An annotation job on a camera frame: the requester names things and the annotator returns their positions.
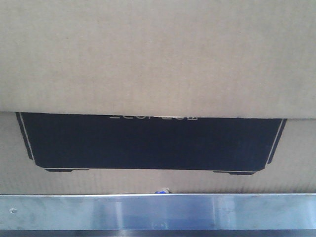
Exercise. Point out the brown cardboard box black print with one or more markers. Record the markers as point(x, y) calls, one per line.
point(173, 58)

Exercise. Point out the metal shelf front rail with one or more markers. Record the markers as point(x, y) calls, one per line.
point(159, 215)

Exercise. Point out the small blue object behind rail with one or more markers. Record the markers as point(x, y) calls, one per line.
point(163, 191)

